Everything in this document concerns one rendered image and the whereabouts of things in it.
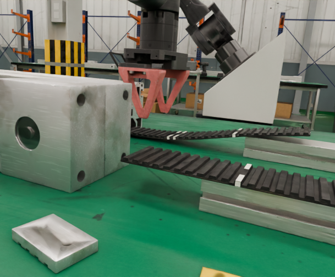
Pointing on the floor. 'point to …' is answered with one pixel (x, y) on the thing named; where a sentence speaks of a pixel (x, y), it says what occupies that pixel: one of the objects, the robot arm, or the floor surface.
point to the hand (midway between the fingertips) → (154, 110)
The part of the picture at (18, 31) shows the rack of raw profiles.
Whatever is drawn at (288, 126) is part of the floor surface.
